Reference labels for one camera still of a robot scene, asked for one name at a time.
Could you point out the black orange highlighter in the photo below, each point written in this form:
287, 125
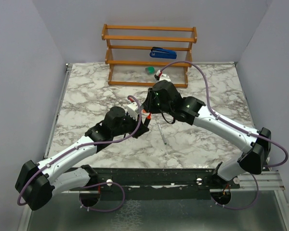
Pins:
147, 120

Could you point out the thin white green pen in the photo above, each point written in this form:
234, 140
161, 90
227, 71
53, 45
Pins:
162, 134

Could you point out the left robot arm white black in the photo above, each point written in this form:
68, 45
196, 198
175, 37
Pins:
38, 182

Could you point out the green tape dispenser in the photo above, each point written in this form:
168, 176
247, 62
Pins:
150, 70

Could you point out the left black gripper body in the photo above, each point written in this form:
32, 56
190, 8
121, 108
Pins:
132, 124

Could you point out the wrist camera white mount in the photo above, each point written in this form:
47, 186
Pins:
133, 110
159, 76

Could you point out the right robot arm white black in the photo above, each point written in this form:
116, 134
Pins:
163, 97

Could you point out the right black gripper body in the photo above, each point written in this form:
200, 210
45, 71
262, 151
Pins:
153, 105

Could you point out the wooden shelf rack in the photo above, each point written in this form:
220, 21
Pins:
178, 44

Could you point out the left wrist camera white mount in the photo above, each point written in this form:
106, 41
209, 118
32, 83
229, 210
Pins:
133, 110

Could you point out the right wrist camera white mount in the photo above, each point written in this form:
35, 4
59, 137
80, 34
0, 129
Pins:
159, 76

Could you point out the blue stapler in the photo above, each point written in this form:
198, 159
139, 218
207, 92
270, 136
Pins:
157, 52

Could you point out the black mounting base rail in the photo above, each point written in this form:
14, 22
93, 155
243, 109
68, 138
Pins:
154, 184

